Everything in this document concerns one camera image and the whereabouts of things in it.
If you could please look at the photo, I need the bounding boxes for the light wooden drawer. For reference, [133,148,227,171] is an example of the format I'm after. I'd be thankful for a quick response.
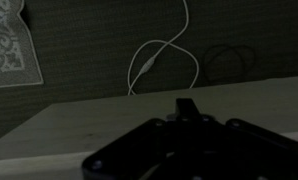
[0,74,298,180]

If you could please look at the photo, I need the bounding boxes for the thin black floor cable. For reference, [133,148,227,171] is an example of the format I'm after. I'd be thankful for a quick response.
[203,44,257,83]

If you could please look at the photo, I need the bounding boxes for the grey patterned rug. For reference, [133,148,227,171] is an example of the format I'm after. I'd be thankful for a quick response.
[0,0,45,90]

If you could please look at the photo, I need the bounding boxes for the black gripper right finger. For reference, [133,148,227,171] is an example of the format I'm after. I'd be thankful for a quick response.
[187,98,298,180]

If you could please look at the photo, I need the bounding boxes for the white cable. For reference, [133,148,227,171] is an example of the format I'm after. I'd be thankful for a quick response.
[127,0,200,97]

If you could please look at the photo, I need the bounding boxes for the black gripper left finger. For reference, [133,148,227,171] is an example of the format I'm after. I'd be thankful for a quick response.
[82,98,189,180]

